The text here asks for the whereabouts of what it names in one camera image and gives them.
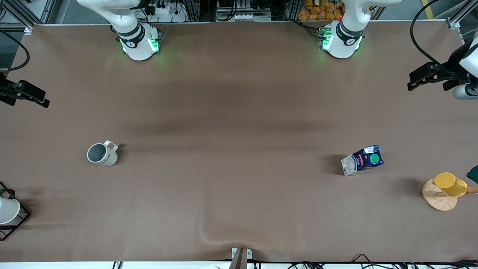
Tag white funnel-shaped dish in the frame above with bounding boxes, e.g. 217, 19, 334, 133
0, 197, 21, 225

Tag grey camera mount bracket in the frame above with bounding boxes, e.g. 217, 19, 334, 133
229, 248, 253, 269

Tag long white power strip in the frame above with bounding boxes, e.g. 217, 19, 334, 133
222, 13, 272, 22

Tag round wooden cup stand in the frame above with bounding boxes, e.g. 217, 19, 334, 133
422, 179, 478, 211

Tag blue white milk carton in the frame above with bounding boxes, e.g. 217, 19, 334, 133
341, 145, 385, 176

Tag black wire rack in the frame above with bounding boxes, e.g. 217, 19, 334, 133
0, 182, 31, 241

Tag white mug with handle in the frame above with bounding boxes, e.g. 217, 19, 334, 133
87, 140, 119, 167

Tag orange snack bags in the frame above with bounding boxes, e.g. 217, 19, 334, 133
298, 0, 345, 21

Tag aluminium frame post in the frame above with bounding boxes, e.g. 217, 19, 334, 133
446, 0, 478, 30
0, 0, 56, 35

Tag yellow plastic cup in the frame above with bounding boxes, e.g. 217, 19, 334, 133
432, 172, 468, 197

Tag white power strip with plugs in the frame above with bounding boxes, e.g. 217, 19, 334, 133
144, 0, 188, 23

